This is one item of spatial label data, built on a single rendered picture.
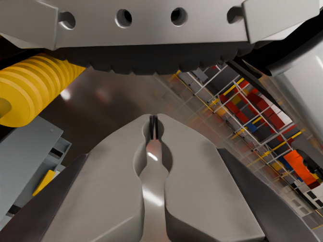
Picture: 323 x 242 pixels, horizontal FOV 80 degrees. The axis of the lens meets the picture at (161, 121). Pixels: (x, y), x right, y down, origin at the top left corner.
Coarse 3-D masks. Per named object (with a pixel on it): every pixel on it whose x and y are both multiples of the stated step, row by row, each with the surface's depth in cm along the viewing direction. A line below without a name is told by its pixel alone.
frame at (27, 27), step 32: (0, 0) 14; (32, 0) 14; (64, 0) 15; (96, 0) 15; (128, 0) 15; (160, 0) 15; (192, 0) 15; (224, 0) 15; (256, 0) 15; (288, 0) 15; (320, 0) 15; (0, 32) 15; (32, 32) 15; (64, 32) 16; (96, 32) 16; (128, 32) 16; (160, 32) 16; (192, 32) 16; (224, 32) 16; (256, 32) 16; (288, 32) 16
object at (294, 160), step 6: (294, 150) 357; (288, 156) 359; (294, 156) 351; (300, 156) 344; (288, 162) 352; (294, 162) 344; (300, 162) 338; (294, 168) 339; (300, 168) 331; (306, 168) 327; (300, 174) 325; (306, 174) 319; (312, 174) 313; (306, 180) 314; (312, 180) 307; (318, 180) 306; (312, 186) 310
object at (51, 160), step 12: (60, 144) 68; (48, 156) 59; (60, 156) 60; (48, 168) 59; (36, 180) 54; (48, 180) 53; (24, 192) 50; (36, 192) 50; (24, 204) 46; (12, 216) 43; (0, 228) 42
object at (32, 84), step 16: (16, 64) 23; (32, 64) 23; (48, 64) 25; (64, 64) 28; (0, 80) 19; (16, 80) 19; (32, 80) 21; (48, 80) 24; (64, 80) 27; (0, 96) 19; (16, 96) 19; (32, 96) 20; (48, 96) 23; (0, 112) 18; (16, 112) 20; (32, 112) 20
